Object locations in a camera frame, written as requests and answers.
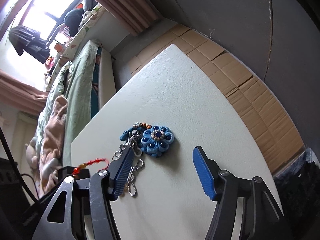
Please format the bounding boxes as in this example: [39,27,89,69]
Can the silver ball chain necklace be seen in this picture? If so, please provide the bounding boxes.
[112,122,153,197]

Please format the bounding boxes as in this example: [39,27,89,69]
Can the red bead tassel bracelet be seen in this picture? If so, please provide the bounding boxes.
[71,157,110,176]

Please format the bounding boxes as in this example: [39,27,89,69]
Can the black jewelry box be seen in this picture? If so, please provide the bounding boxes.
[56,166,91,190]

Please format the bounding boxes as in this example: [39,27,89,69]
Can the pink fleece blanket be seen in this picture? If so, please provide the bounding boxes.
[39,95,68,197]

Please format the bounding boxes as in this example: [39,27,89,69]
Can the white square table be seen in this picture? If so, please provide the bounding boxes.
[71,45,279,239]

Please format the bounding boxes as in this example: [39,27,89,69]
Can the flattened cardboard on floor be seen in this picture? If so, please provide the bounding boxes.
[129,24,305,174]

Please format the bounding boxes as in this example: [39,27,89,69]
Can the bed with green sheet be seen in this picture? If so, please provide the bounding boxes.
[61,40,116,166]

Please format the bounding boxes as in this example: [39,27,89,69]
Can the beige plush toy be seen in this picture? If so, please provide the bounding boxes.
[25,137,39,170]

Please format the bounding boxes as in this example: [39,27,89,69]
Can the light green floral quilt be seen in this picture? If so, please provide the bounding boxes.
[35,61,74,155]

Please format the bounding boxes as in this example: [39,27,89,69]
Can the cream bed headboard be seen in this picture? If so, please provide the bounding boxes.
[10,112,37,174]

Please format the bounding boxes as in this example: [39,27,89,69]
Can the left pink curtain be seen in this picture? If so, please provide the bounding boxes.
[0,70,48,115]

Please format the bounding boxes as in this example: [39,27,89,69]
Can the pink curtain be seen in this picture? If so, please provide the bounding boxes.
[96,0,161,36]
[0,70,48,115]

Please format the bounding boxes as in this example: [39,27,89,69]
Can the pink toy on sill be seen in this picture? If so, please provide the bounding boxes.
[44,56,54,71]

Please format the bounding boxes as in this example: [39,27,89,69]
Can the floral window seat cushion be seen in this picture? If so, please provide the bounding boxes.
[49,3,106,83]

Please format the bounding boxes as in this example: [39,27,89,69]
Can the orange item on sill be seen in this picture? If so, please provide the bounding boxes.
[54,42,66,54]

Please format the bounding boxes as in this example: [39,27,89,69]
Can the black bag on sill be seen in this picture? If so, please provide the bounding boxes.
[64,8,84,37]

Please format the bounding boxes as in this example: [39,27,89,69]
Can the dark grey wardrobe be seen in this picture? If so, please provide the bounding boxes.
[150,0,319,153]

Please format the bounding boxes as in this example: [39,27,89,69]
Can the right pink curtain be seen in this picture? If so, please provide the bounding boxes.
[96,0,161,36]

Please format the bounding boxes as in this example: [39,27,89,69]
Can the hanging dark clothes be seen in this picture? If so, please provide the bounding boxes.
[8,25,50,64]

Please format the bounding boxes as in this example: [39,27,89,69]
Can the grey pillow on sill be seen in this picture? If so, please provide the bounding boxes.
[82,0,97,12]

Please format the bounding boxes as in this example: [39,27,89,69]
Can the window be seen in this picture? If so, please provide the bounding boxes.
[4,0,81,40]

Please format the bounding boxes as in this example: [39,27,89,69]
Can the black cable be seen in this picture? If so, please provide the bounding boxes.
[0,127,41,203]

